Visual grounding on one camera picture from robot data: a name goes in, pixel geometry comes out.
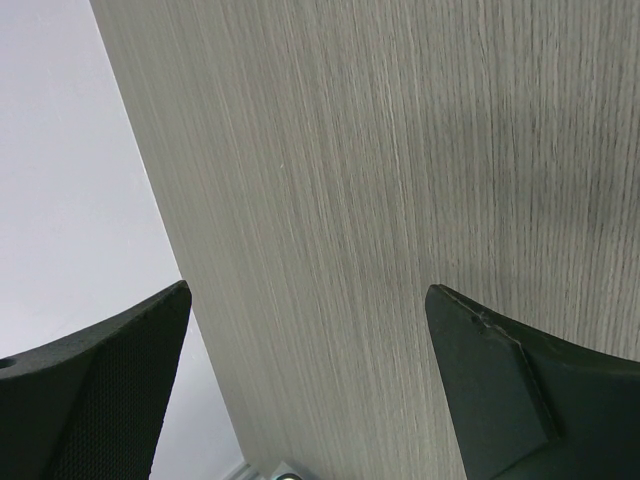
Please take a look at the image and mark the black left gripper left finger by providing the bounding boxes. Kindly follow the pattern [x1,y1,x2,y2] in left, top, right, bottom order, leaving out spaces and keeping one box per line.
[1,280,192,479]

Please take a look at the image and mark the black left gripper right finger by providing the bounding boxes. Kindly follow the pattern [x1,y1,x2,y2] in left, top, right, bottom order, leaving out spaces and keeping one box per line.
[425,285,639,479]

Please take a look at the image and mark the aluminium rail frame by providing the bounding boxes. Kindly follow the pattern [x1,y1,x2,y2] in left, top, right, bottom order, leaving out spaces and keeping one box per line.
[224,461,318,480]

